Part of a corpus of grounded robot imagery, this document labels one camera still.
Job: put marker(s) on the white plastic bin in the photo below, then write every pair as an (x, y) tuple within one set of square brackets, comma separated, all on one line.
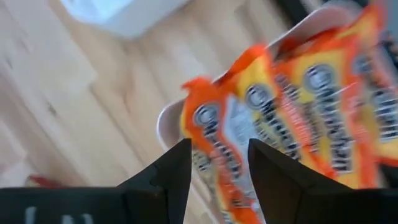
[(169, 124), (140, 18)]

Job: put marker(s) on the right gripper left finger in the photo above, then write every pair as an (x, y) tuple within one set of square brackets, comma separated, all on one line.
[(161, 193)]

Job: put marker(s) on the orange Maruchan ramen pack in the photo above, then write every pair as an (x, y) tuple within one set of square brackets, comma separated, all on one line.
[(326, 124), (214, 140), (264, 124), (382, 109)]

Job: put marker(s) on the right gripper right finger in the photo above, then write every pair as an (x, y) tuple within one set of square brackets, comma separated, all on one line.
[(295, 193)]

